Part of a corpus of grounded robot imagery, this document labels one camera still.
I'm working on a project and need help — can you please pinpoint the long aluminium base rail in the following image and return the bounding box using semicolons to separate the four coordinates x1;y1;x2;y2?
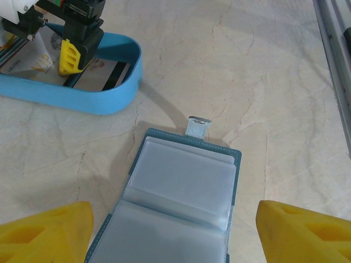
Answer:
312;0;351;161

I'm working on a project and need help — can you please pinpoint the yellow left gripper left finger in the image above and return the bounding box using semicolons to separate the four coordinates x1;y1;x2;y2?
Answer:
0;201;95;263

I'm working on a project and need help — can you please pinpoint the stack of colourful cards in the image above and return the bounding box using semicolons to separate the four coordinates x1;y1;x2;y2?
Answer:
0;32;28;69

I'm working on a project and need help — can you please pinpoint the silver VIP card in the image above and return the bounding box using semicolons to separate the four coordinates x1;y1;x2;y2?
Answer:
0;35;60;83

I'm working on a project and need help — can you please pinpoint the card with black stripe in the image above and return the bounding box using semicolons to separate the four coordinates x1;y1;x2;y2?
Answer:
62;56;132;93

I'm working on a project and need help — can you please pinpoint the blue leather card holder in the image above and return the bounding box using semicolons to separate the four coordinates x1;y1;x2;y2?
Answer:
84;115;243;263

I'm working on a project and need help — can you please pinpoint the blue oval tray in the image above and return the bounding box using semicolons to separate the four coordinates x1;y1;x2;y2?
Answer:
0;23;144;115

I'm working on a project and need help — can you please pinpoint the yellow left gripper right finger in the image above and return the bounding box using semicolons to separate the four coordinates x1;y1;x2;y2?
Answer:
256;199;351;263

